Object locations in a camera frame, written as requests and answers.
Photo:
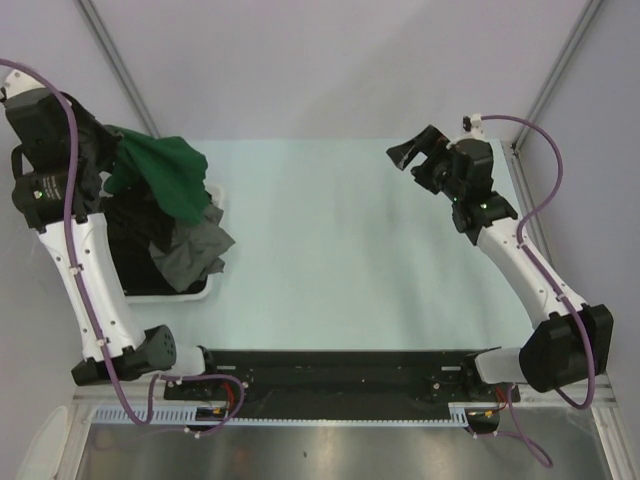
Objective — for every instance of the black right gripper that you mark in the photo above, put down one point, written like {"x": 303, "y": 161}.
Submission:
{"x": 429, "y": 141}

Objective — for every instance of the green t shirt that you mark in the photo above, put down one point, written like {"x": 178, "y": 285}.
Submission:
{"x": 172, "y": 169}

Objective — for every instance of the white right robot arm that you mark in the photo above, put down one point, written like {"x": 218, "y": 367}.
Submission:
{"x": 571, "y": 338}

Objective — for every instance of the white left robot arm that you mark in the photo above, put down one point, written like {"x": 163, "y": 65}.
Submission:
{"x": 57, "y": 168}

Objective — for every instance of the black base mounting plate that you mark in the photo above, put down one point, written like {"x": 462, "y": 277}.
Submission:
{"x": 375, "y": 384}

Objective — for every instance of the white plastic bin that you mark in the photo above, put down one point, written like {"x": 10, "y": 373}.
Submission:
{"x": 199, "y": 289}

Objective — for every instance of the grey t shirt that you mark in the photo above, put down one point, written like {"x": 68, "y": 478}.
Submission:
{"x": 194, "y": 251}

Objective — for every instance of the black t shirt pile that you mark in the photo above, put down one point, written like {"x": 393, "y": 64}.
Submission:
{"x": 135, "y": 220}

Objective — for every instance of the right aluminium frame post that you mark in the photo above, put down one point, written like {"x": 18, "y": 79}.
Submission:
{"x": 579, "y": 31}

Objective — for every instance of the aluminium frame post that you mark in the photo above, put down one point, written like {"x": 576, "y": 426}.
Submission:
{"x": 579, "y": 31}
{"x": 107, "y": 45}

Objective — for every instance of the white slotted cable duct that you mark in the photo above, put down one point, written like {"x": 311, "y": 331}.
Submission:
{"x": 196, "y": 416}

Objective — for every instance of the aluminium front rail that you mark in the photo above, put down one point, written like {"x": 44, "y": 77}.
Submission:
{"x": 136, "y": 393}

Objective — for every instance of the left aluminium frame post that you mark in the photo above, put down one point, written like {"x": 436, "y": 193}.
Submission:
{"x": 107, "y": 45}

